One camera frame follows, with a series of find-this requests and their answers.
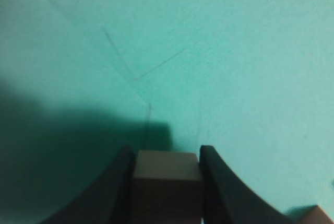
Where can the pink cube column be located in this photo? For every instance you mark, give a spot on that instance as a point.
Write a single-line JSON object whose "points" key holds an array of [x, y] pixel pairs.
{"points": [[167, 187], [309, 214]]}

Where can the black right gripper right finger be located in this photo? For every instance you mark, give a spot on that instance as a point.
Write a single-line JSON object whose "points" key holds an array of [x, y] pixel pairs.
{"points": [[227, 198]]}

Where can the green cloth backdrop and cover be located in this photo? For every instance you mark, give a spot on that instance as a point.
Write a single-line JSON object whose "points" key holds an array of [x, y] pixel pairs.
{"points": [[81, 78]]}

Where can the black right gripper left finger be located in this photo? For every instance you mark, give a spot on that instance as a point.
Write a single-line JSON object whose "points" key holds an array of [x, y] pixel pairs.
{"points": [[106, 200]]}

